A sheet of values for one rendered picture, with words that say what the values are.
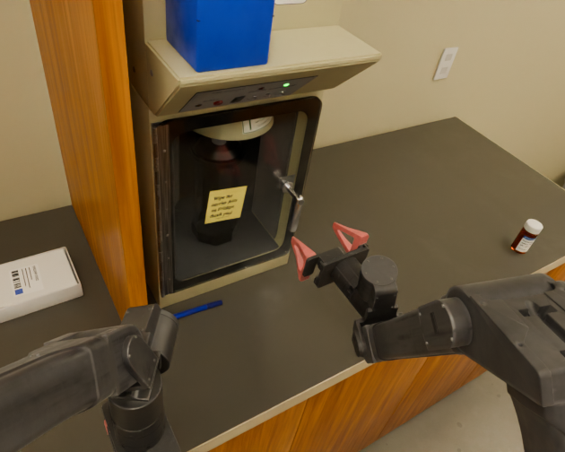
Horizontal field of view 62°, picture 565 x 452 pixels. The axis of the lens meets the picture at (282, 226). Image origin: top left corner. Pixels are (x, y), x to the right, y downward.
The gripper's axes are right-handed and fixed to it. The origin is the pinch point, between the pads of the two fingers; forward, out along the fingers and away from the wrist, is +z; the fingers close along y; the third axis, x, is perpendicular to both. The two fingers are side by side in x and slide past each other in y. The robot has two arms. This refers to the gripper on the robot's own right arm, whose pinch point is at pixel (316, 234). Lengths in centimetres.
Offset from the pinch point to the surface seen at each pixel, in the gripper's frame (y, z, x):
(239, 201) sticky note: 10.8, 11.3, -2.5
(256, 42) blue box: 15.8, 3.3, -37.5
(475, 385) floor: -101, -20, 117
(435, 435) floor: -68, -28, 117
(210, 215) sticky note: 16.7, 11.3, -0.9
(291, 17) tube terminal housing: 3.7, 14.0, -35.4
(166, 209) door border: 25.0, 11.4, -5.4
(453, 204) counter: -64, 11, 24
